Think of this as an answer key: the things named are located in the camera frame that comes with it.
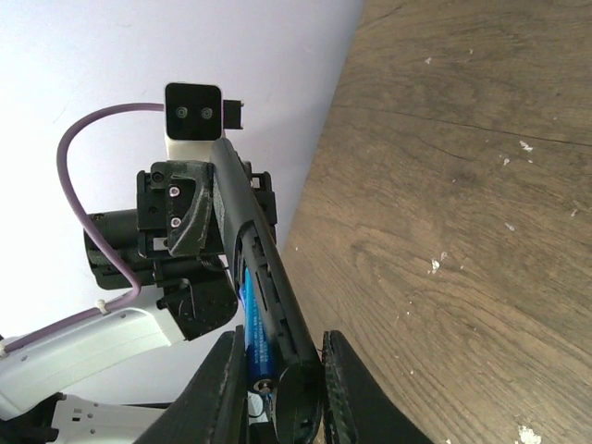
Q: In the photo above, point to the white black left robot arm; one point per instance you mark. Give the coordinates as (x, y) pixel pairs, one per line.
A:
(196, 299)

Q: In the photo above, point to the blue battery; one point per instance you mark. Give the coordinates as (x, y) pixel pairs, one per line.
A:
(261, 369)

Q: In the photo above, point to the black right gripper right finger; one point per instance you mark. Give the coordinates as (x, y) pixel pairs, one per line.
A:
(356, 409)

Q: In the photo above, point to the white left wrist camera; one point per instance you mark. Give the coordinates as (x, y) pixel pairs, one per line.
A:
(196, 115)

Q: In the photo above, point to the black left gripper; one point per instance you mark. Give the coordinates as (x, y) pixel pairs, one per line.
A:
(190, 212)

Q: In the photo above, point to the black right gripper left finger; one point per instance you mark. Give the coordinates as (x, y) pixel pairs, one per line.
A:
(212, 408)

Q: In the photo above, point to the black remote control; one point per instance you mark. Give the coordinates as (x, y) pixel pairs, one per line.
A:
(282, 361)

